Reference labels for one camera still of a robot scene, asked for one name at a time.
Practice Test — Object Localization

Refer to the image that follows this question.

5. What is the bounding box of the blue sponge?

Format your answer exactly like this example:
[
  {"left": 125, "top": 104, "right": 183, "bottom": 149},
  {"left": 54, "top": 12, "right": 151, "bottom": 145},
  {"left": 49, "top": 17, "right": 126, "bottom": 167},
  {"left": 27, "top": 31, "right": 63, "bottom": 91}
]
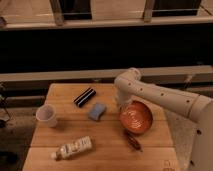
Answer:
[{"left": 88, "top": 103, "right": 106, "bottom": 121}]

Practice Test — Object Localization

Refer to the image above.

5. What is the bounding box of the white plastic cup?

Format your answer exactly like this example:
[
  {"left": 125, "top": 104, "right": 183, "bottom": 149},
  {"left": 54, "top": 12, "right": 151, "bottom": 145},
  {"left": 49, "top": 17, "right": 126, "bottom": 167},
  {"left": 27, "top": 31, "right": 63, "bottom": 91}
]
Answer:
[{"left": 36, "top": 104, "right": 57, "bottom": 128}]

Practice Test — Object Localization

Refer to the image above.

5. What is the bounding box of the orange ceramic bowl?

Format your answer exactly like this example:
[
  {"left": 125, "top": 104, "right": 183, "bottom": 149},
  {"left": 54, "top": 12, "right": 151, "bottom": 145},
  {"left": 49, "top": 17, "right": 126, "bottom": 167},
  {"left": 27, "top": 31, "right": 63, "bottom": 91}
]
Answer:
[{"left": 119, "top": 100, "right": 153, "bottom": 134}]

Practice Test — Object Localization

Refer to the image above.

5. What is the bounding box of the white plastic bottle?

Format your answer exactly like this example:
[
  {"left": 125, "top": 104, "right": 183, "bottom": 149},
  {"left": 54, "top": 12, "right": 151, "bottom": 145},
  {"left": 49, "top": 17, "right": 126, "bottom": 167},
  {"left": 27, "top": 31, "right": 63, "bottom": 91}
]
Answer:
[{"left": 51, "top": 136, "right": 92, "bottom": 160}]

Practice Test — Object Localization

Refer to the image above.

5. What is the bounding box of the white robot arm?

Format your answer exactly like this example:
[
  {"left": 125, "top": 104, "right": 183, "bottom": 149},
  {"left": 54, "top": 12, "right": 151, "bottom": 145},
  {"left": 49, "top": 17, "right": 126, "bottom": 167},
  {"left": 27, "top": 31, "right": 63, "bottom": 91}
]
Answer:
[{"left": 114, "top": 68, "right": 213, "bottom": 171}]

